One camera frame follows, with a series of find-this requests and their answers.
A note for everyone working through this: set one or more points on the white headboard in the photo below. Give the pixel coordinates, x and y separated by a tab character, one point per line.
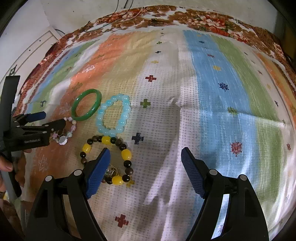
30	51

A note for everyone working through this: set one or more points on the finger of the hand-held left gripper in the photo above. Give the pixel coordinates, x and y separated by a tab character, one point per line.
37	115
55	125

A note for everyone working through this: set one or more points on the person's left hand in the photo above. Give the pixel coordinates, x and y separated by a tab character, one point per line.
5	165

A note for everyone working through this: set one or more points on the dark furniture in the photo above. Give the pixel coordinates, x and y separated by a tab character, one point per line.
288	34

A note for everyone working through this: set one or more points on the green jade bangle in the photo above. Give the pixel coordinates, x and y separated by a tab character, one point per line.
92	91

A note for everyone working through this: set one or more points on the floral bedsheet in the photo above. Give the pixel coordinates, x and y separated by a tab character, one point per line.
208	20

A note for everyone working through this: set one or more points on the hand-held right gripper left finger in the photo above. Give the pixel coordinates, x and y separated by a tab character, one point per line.
99	171

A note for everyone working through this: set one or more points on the striped woven blanket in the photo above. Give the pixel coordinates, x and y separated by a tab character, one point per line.
161	115

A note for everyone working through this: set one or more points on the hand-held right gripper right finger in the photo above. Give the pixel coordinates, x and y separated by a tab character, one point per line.
193	171

